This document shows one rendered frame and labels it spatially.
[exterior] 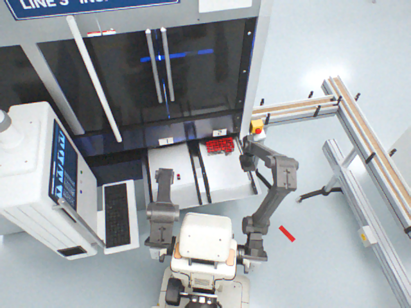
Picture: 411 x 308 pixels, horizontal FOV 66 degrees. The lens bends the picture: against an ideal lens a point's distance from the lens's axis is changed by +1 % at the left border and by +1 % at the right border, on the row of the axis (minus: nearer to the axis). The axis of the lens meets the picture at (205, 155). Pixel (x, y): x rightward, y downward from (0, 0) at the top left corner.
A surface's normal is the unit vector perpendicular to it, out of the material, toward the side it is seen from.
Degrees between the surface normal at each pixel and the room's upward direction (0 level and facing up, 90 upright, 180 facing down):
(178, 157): 0
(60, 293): 0
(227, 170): 0
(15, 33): 90
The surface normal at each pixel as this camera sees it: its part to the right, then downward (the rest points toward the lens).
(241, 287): 0.00, -0.54
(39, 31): 0.19, 0.83
